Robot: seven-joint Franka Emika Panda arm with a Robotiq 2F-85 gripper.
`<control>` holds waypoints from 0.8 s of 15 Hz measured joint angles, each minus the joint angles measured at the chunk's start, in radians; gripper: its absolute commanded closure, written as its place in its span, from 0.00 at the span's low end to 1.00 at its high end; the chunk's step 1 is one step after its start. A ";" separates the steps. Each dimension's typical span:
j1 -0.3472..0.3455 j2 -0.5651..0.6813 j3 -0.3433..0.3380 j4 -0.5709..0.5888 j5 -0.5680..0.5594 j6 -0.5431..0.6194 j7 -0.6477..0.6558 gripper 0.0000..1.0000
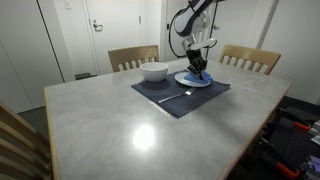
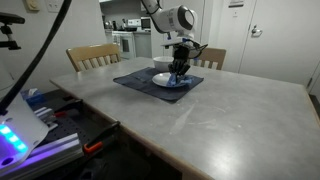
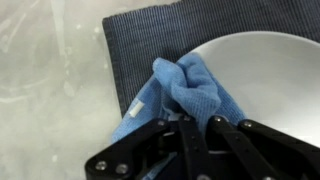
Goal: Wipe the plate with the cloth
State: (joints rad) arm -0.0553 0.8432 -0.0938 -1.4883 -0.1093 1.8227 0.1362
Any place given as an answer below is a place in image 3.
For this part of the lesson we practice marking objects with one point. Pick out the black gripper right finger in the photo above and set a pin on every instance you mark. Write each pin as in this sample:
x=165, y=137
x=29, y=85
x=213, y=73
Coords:
x=266, y=153

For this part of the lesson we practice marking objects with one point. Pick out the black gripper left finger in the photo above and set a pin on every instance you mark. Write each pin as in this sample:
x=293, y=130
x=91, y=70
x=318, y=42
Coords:
x=133, y=146

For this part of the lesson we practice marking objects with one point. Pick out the blue microfibre cloth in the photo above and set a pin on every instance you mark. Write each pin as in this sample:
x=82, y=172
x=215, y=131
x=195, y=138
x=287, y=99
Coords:
x=196, y=90

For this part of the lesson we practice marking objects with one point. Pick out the white round plate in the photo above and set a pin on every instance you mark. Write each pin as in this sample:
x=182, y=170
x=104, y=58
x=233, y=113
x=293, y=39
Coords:
x=276, y=83

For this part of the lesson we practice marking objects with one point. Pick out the dark blue woven placemat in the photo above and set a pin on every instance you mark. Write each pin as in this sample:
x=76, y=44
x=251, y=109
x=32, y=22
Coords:
x=150, y=40

